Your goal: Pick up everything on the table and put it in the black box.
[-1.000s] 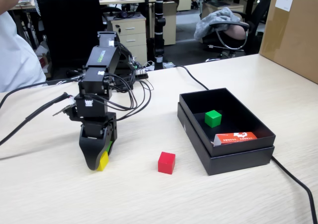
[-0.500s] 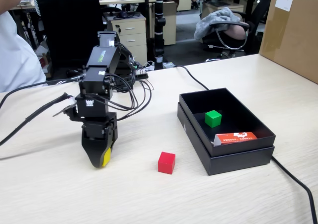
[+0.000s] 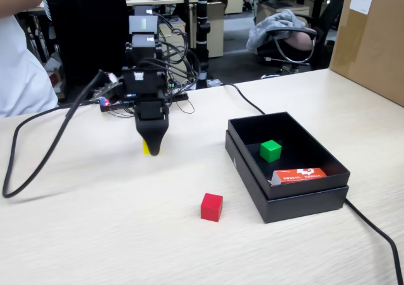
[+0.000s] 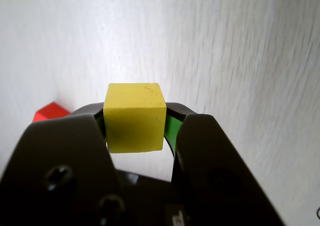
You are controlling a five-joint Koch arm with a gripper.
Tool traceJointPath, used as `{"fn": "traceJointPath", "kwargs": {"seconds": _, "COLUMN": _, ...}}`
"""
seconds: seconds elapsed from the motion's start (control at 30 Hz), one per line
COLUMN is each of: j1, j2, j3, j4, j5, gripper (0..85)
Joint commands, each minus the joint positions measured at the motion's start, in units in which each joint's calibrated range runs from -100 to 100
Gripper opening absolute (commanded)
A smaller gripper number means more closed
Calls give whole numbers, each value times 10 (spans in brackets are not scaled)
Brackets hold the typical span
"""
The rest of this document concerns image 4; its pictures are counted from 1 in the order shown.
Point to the red cube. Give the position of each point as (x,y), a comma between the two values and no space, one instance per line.
(50,112)

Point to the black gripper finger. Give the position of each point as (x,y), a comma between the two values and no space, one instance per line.
(62,173)
(212,173)

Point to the yellow cube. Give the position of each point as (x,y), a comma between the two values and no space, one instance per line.
(135,120)

